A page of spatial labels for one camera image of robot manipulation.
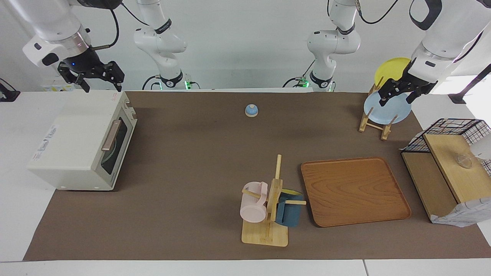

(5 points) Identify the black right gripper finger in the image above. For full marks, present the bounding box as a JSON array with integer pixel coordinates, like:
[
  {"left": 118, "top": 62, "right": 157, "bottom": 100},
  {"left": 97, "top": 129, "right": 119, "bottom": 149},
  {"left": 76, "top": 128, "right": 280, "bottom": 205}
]
[
  {"left": 104, "top": 61, "right": 125, "bottom": 92},
  {"left": 72, "top": 74, "right": 91, "bottom": 93}
]

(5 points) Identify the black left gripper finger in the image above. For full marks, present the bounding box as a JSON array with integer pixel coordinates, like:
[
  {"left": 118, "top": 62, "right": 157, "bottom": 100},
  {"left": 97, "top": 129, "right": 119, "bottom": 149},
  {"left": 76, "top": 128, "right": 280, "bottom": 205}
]
[
  {"left": 378, "top": 79, "right": 402, "bottom": 107},
  {"left": 406, "top": 89, "right": 423, "bottom": 105}
]

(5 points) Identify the glass oven door with handle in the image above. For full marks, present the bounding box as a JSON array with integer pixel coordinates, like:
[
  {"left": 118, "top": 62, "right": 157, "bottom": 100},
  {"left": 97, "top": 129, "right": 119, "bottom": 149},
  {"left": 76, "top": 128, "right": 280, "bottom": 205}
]
[{"left": 94, "top": 105, "right": 137, "bottom": 185}]

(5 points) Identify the white toaster oven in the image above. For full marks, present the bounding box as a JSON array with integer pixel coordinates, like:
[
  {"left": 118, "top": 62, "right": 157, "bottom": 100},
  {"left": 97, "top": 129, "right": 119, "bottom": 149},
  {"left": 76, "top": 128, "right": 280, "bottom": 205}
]
[{"left": 27, "top": 90, "right": 138, "bottom": 191}]

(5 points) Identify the light blue plate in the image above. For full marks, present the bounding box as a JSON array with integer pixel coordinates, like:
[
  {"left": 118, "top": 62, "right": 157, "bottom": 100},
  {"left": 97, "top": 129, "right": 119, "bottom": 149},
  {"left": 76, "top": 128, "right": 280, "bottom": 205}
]
[{"left": 363, "top": 90, "right": 412, "bottom": 125}]

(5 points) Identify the yellow plate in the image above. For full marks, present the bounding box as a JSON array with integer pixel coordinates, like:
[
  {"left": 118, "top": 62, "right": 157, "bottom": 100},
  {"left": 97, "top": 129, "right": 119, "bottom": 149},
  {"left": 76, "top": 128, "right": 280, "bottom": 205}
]
[{"left": 374, "top": 57, "right": 413, "bottom": 90}]

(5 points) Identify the white power strip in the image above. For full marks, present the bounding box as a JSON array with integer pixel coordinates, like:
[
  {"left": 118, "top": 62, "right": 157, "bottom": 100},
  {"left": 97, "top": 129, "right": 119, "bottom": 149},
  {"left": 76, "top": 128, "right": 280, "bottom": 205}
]
[{"left": 41, "top": 81, "right": 75, "bottom": 92}]

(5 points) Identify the wooden plate rack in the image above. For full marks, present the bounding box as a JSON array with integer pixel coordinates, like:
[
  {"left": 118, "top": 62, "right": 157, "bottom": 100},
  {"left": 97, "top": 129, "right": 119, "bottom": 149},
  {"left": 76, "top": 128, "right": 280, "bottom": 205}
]
[{"left": 359, "top": 77, "right": 399, "bottom": 141}]

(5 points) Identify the black stand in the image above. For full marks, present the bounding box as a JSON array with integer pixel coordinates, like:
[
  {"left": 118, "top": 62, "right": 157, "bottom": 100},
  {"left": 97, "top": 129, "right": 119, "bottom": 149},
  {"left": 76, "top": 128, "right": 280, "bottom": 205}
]
[{"left": 449, "top": 63, "right": 491, "bottom": 105}]

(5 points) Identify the black clamp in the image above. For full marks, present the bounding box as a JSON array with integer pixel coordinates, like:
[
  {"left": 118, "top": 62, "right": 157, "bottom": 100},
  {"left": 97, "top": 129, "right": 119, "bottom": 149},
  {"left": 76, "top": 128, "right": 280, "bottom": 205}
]
[{"left": 0, "top": 79, "right": 20, "bottom": 102}]

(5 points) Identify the wooden shelf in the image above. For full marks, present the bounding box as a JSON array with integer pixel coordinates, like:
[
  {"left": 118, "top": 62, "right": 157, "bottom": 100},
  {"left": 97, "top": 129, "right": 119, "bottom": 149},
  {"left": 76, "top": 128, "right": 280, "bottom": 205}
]
[{"left": 401, "top": 133, "right": 491, "bottom": 222}]

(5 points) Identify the clear glass cup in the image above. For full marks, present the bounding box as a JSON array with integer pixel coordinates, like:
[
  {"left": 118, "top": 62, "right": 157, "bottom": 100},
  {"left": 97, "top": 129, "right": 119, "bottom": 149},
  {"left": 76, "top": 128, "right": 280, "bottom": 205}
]
[{"left": 456, "top": 153, "right": 473, "bottom": 169}]

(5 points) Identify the white rounded object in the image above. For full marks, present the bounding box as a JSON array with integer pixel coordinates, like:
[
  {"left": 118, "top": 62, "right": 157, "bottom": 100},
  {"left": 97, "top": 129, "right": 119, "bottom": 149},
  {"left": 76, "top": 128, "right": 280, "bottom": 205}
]
[{"left": 470, "top": 134, "right": 491, "bottom": 160}]

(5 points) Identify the brown wooden tray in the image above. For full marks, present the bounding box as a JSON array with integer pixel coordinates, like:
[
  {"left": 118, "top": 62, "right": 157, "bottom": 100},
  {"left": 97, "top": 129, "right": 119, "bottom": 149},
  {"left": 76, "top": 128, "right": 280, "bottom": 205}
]
[{"left": 300, "top": 156, "right": 412, "bottom": 228}]

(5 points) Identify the white checked cloth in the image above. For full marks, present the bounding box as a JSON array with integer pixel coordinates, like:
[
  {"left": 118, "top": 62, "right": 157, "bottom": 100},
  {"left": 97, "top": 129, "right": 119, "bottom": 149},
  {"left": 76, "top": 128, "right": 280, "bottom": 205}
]
[{"left": 430, "top": 197, "right": 491, "bottom": 228}]

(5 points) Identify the brown table mat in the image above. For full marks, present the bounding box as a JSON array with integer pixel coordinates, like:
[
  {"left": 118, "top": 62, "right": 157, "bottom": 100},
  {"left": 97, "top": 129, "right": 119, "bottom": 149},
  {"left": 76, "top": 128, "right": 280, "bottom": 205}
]
[{"left": 23, "top": 91, "right": 491, "bottom": 262}]

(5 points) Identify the blue mug yellow inside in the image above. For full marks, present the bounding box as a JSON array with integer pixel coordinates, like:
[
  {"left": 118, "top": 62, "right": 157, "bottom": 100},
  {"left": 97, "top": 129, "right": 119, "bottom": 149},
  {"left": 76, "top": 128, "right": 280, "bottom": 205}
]
[{"left": 275, "top": 189, "right": 305, "bottom": 227}]

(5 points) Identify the pink mug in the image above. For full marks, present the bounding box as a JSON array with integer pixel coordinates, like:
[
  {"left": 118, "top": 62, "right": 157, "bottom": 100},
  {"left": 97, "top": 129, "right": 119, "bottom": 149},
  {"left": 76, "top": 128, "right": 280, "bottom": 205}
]
[{"left": 240, "top": 181, "right": 269, "bottom": 223}]

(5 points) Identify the wooden mug tree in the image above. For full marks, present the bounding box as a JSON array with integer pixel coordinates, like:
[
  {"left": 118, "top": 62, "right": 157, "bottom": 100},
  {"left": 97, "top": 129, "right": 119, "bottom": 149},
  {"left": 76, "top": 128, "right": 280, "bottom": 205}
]
[{"left": 241, "top": 154, "right": 307, "bottom": 247}]

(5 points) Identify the black base cable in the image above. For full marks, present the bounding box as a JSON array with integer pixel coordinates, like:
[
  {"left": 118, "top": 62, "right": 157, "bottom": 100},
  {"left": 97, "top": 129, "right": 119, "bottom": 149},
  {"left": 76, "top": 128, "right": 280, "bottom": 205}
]
[
  {"left": 283, "top": 59, "right": 316, "bottom": 88},
  {"left": 142, "top": 75, "right": 161, "bottom": 90}
]

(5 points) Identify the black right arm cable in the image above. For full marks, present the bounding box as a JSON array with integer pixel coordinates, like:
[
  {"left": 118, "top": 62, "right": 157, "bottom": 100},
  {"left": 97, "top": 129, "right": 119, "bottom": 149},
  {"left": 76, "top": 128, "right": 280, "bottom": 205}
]
[{"left": 90, "top": 2, "right": 150, "bottom": 52}]

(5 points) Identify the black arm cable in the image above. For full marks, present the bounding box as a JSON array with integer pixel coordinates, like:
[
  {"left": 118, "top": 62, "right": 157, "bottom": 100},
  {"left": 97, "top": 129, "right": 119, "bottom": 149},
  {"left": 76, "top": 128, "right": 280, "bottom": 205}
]
[
  {"left": 90, "top": 2, "right": 150, "bottom": 52},
  {"left": 355, "top": 0, "right": 400, "bottom": 25}
]

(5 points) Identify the black wire basket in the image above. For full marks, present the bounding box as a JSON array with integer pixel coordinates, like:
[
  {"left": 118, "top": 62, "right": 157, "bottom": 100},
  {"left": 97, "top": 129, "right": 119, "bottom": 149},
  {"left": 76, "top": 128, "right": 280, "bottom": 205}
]
[{"left": 401, "top": 118, "right": 491, "bottom": 177}]

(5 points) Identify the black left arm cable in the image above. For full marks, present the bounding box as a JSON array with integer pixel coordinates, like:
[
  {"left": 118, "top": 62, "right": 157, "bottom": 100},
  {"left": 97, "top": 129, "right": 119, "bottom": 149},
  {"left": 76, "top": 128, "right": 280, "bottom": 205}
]
[{"left": 355, "top": 0, "right": 400, "bottom": 25}]

